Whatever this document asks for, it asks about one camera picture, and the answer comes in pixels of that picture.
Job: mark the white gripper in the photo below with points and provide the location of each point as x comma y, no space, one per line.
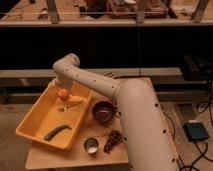
64,85

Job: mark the orange apple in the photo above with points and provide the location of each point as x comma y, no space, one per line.
63,94

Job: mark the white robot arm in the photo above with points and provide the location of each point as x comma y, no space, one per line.
147,138

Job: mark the small metal cup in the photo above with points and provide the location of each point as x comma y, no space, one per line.
91,145

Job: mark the yellow plastic fork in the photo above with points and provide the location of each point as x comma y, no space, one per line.
66,107

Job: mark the yellow plastic tray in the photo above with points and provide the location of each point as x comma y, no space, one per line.
44,116

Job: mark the green chili pepper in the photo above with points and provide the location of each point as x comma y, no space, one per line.
56,130

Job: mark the dark brown bowl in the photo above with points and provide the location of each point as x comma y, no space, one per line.
103,112

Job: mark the wooden table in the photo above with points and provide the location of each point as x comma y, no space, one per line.
43,158

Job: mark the brown textured food toy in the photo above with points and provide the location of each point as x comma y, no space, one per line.
114,138

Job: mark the blue foot pedal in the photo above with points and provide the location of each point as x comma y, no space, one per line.
195,131

